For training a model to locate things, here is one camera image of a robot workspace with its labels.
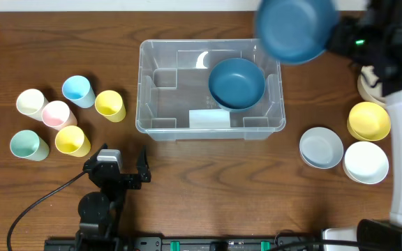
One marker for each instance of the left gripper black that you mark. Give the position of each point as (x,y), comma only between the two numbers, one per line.
(118,179)

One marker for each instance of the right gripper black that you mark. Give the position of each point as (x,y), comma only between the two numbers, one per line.
(343,38)

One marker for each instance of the large beige bowl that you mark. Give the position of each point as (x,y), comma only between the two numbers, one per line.
(369,86)

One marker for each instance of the dark blue bowl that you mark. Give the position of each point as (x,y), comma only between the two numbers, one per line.
(295,31)
(236,84)

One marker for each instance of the small yellow bowl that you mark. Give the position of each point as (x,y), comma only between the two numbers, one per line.
(368,121)

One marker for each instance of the small grey-blue bowl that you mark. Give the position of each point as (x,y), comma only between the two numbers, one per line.
(321,148)

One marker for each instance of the small white bowl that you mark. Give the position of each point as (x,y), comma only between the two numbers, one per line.
(365,162)

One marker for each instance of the dark blue bowl front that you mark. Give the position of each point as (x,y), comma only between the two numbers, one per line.
(236,84)

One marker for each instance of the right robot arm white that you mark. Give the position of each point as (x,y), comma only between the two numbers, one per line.
(389,233)

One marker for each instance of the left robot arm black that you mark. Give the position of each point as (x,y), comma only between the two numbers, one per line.
(100,211)

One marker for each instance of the white label in container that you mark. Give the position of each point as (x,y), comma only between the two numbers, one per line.
(209,119)

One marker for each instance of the yellow cup front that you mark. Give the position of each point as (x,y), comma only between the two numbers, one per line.
(71,140)

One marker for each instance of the yellow cup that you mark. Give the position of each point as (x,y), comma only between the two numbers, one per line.
(110,104)
(71,140)

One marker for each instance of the yellow cup right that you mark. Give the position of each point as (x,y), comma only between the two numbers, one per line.
(110,104)

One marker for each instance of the pink cup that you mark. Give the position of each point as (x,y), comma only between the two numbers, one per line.
(57,115)

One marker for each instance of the light blue cup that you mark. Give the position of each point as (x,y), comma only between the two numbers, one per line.
(78,90)

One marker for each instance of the mint green cup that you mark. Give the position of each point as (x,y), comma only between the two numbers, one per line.
(28,145)

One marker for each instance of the cream white cup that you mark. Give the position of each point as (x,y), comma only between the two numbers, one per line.
(31,103)

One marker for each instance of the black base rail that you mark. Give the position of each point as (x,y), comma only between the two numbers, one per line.
(281,242)

